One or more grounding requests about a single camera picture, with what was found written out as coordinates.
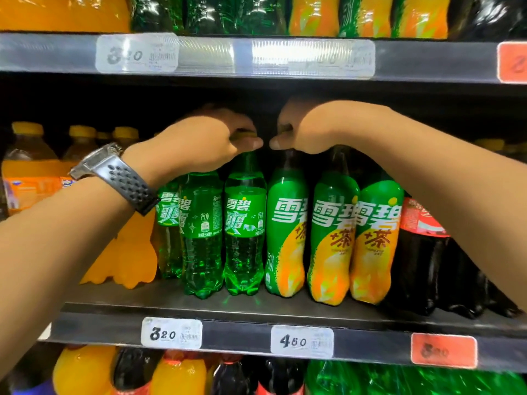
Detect big red-label cola bottle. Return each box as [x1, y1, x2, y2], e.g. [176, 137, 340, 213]
[110, 347, 164, 395]
[209, 354, 253, 395]
[253, 357, 307, 395]

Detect grey perforated-band wristwatch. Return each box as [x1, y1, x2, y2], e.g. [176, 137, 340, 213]
[69, 142, 161, 217]

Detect person's left forearm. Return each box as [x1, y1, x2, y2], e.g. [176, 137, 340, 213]
[0, 176, 137, 381]

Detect person's right forearm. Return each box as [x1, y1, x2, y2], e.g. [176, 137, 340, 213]
[362, 106, 527, 311]

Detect row of large cola bottles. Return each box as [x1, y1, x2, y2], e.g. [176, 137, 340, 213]
[0, 343, 58, 395]

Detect person's left hand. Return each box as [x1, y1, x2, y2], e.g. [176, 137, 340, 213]
[121, 104, 264, 190]

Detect red price tag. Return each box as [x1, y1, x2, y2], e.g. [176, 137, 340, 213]
[411, 332, 479, 370]
[497, 41, 527, 84]

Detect row of yellow-capped green bottles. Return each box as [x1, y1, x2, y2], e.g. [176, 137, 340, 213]
[304, 359, 527, 395]

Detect black metal shelf rack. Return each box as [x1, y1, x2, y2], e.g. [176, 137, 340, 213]
[0, 30, 527, 375]

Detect person's right hand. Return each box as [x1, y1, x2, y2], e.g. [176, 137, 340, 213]
[270, 96, 391, 156]

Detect big orange soda bottle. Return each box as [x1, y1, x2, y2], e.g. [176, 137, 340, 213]
[52, 345, 118, 395]
[150, 350, 208, 395]

